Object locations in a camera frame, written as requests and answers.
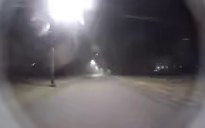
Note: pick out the row of street lamps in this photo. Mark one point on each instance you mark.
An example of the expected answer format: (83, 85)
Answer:
(93, 63)

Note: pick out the grey asphalt path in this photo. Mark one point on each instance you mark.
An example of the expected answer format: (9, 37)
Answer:
(103, 103)

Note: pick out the street lamp pole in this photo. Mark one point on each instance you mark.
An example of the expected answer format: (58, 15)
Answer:
(52, 66)

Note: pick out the building with lit windows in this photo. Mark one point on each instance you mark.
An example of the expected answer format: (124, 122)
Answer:
(163, 67)

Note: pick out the grass verge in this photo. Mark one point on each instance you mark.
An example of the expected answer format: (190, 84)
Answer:
(30, 87)
(163, 88)

